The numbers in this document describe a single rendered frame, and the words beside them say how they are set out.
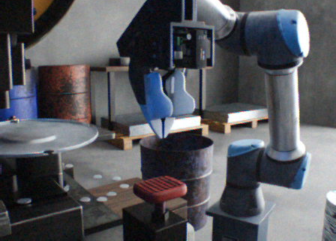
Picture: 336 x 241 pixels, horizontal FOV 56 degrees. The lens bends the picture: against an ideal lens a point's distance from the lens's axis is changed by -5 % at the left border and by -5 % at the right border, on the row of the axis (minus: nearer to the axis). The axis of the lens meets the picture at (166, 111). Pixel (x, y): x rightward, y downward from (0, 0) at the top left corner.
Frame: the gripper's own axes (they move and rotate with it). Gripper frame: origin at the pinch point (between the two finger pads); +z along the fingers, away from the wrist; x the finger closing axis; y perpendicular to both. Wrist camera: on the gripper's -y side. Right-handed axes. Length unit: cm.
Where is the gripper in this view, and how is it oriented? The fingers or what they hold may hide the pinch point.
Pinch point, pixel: (158, 128)
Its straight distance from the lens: 47.0
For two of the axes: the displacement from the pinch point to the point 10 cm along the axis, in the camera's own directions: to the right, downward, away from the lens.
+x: 8.0, -0.9, 5.9
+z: 0.0, 9.9, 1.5
